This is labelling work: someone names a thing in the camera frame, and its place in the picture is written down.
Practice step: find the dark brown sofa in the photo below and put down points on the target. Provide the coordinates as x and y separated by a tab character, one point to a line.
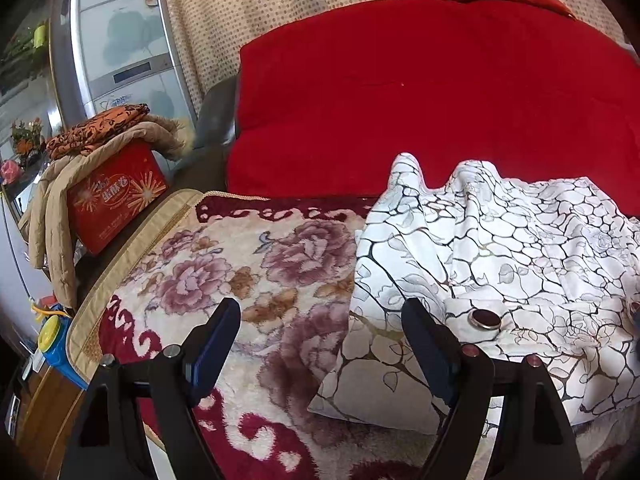
215	120

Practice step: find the wooden side table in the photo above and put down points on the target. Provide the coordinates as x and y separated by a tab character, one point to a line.
45	425

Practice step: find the wooden display cabinet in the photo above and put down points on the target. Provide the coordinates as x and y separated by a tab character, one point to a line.
20	85

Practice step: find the orange flower bouquet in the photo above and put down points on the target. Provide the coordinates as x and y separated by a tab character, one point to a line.
27	135

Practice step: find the silver standing air conditioner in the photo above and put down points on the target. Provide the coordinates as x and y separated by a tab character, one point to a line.
125	35

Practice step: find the orange black patterned cloth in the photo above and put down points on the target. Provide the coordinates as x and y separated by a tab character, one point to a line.
100	127

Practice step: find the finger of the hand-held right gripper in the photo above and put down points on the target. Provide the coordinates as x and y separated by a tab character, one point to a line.
635	317

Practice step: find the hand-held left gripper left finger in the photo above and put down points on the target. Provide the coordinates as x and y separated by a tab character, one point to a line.
215	345

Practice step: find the beige padded jacket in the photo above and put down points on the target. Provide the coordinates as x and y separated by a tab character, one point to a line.
50	220

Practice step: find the blue bottle yellow lid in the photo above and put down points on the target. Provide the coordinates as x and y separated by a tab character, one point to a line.
55	340

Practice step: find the red cardboard box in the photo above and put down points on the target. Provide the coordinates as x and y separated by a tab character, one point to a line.
115	195

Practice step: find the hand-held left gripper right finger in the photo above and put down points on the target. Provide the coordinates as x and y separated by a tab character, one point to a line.
430	350

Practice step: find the beige dotted curtain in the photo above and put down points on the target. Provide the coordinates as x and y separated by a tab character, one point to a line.
225	10

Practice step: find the red blanket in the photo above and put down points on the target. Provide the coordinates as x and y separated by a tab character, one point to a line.
400	100

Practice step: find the white crackle-patterned coat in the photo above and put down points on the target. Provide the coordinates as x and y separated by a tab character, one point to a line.
525	240

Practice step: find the floral plush blanket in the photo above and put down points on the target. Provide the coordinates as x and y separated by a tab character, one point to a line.
225	270

